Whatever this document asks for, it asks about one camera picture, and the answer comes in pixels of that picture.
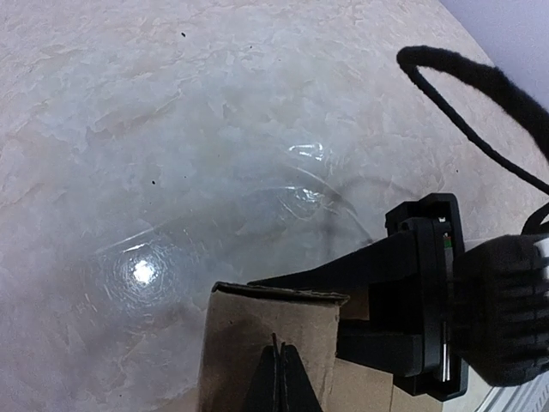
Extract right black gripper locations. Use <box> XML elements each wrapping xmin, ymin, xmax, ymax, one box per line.
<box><xmin>249</xmin><ymin>206</ymin><xmax>548</xmax><ymax>402</ymax></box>

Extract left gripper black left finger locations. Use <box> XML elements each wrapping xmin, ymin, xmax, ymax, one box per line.
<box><xmin>241</xmin><ymin>333</ymin><xmax>281</xmax><ymax>412</ymax></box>

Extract brown cardboard box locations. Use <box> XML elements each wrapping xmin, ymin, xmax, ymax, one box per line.
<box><xmin>196</xmin><ymin>282</ymin><xmax>443</xmax><ymax>411</ymax></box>

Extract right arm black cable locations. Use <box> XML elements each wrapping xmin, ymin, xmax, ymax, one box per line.
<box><xmin>396</xmin><ymin>45</ymin><xmax>549</xmax><ymax>235</ymax></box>

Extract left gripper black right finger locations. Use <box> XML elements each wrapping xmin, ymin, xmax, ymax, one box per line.
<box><xmin>280</xmin><ymin>343</ymin><xmax>323</xmax><ymax>412</ymax></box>

